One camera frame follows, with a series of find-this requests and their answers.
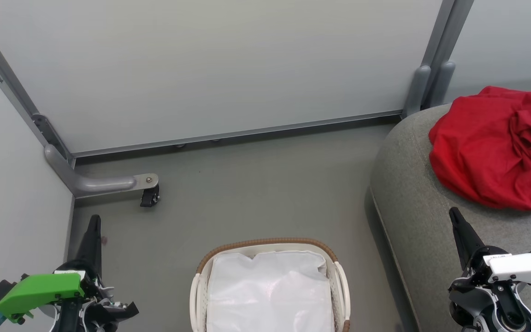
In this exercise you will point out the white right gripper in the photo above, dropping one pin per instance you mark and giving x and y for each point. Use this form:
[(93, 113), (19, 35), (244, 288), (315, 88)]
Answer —
[(519, 267)]

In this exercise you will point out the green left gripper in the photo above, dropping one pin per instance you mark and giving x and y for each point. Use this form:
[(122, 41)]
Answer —
[(39, 290)]

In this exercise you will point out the red garment with white stripes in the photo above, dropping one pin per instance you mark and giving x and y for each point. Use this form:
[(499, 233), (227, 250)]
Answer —
[(477, 157)]

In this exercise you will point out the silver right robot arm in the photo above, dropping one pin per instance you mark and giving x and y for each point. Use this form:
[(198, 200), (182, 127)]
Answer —
[(500, 311)]

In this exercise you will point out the white laundry basket brown rim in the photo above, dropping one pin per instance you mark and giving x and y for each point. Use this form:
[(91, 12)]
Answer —
[(198, 295)]

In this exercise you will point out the white basket liner cloth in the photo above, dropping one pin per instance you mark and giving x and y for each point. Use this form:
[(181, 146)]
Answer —
[(270, 295)]

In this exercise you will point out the black caster wheel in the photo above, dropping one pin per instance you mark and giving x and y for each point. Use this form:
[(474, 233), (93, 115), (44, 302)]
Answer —
[(150, 197)]

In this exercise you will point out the grey partition foot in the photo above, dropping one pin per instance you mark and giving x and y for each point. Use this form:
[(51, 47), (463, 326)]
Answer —
[(95, 183)]

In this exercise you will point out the grey fabric sofa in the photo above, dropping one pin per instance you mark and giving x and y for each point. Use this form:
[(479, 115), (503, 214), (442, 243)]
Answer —
[(413, 198)]

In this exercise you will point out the grey double partition post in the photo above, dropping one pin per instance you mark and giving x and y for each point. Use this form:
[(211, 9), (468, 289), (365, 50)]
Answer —
[(436, 60)]

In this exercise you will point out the grey partition corner post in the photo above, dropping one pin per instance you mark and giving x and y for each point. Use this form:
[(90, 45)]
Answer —
[(7, 80)]

